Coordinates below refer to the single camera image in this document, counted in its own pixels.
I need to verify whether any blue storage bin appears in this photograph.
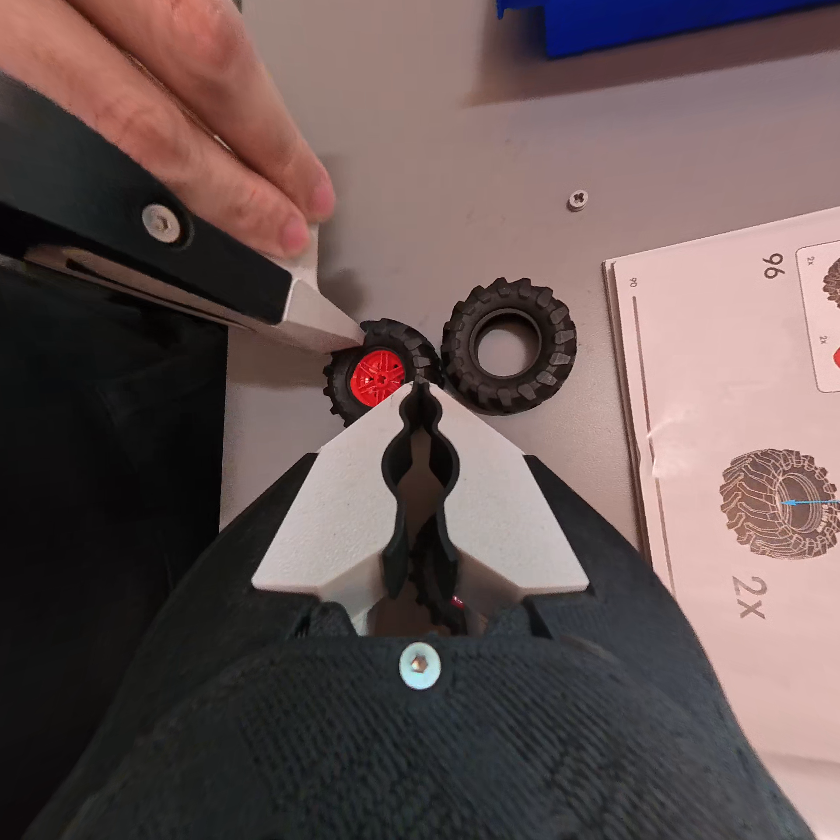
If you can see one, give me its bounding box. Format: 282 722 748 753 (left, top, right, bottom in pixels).
495 0 840 60

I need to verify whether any grey desk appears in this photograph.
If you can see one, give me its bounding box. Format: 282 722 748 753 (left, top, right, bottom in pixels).
220 0 840 567

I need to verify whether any person's left hand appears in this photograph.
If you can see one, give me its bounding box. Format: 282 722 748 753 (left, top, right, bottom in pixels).
0 0 337 259

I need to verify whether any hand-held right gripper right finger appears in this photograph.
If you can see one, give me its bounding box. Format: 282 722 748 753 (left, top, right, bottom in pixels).
413 381 590 616

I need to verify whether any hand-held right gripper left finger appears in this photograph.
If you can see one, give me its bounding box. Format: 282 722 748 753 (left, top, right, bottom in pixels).
252 381 422 636

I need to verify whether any white instruction booklet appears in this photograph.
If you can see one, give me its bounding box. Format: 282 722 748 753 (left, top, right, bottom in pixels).
602 206 840 840

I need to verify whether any black empty toy tyre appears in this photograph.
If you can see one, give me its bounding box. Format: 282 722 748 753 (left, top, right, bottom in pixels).
440 277 579 417

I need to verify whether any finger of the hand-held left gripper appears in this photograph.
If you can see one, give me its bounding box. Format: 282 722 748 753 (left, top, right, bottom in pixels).
25 223 366 356

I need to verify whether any black toy wheel red hub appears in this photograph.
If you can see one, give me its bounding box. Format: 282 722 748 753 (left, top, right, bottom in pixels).
406 515 471 636
322 318 444 429

